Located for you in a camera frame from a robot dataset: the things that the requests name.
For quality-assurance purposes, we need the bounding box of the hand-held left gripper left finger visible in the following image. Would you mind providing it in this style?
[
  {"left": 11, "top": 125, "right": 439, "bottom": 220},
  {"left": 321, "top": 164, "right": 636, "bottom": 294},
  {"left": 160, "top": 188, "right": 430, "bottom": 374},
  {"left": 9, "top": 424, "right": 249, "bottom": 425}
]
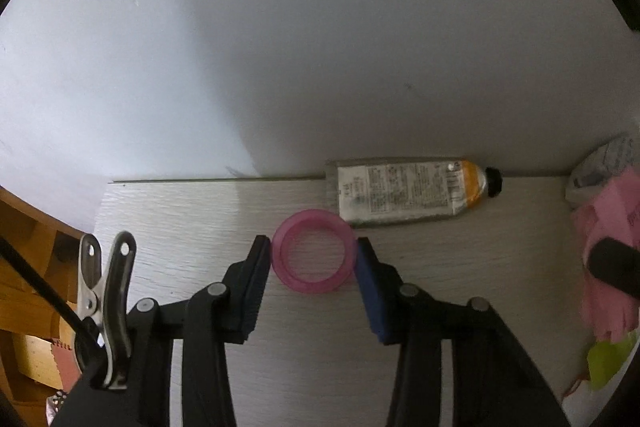
[{"left": 50, "top": 234, "right": 272, "bottom": 427}]

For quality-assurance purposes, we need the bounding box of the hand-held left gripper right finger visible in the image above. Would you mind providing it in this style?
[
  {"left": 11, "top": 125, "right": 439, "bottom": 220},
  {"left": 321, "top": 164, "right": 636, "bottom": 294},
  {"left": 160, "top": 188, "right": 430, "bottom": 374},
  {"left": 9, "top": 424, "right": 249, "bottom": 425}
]
[{"left": 355, "top": 236, "right": 571, "bottom": 427}]

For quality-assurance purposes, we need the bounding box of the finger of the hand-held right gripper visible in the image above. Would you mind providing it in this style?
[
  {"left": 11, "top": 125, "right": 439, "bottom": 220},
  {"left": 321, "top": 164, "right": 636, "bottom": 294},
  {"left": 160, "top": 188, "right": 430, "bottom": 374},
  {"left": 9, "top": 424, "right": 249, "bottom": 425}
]
[{"left": 586, "top": 237, "right": 640, "bottom": 300}]

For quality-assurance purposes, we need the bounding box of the pink plastic ring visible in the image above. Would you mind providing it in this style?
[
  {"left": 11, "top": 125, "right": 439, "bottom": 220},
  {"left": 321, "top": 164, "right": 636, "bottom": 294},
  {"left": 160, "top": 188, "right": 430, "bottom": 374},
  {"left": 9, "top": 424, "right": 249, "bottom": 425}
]
[{"left": 271, "top": 209, "right": 357, "bottom": 295}]

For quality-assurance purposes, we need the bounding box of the pink cloth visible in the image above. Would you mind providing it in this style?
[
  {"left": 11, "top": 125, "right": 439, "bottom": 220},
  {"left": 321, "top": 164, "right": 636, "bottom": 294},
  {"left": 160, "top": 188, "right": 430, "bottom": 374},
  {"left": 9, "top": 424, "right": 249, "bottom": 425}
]
[{"left": 571, "top": 166, "right": 640, "bottom": 344}]

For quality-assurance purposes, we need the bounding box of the yellow-green paper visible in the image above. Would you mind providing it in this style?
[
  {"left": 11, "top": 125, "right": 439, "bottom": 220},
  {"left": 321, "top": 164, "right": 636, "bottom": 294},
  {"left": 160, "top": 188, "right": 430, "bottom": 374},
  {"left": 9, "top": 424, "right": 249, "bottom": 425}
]
[{"left": 586, "top": 334, "right": 638, "bottom": 392}]

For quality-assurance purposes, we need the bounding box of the white printed packet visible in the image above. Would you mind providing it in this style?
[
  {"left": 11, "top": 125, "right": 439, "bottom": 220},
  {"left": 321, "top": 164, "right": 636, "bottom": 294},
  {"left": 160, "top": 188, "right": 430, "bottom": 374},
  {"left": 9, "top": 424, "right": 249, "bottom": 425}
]
[{"left": 565, "top": 133, "right": 637, "bottom": 208}]

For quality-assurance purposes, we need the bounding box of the white tube with black cap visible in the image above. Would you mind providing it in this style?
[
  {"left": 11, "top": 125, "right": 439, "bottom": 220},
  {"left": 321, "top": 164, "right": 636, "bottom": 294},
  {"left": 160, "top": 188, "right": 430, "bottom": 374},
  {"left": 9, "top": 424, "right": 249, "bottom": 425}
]
[{"left": 324, "top": 157, "right": 503, "bottom": 229}]

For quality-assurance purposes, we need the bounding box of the metal spring clip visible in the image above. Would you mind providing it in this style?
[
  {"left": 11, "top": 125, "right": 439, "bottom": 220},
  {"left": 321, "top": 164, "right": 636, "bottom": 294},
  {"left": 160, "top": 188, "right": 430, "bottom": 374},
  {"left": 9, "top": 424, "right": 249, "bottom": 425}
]
[{"left": 77, "top": 231, "right": 138, "bottom": 392}]

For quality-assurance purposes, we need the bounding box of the pink foam mat tile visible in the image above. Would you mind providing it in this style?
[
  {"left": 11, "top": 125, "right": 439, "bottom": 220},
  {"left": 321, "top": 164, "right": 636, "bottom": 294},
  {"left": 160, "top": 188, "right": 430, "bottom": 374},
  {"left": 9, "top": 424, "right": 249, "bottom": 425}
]
[{"left": 49, "top": 339, "right": 82, "bottom": 390}]

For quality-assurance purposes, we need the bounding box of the wooden cabinet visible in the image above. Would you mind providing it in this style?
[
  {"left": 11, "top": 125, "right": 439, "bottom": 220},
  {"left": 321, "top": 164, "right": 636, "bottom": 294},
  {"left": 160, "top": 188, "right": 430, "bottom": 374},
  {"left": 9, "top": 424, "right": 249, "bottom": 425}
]
[{"left": 0, "top": 187, "right": 101, "bottom": 413}]

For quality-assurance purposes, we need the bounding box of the black cable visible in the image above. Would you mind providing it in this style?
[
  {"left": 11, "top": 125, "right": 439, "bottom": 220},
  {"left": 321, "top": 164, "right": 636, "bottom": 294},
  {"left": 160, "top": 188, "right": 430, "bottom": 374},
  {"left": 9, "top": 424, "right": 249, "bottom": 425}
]
[{"left": 0, "top": 234, "right": 103, "bottom": 348}]

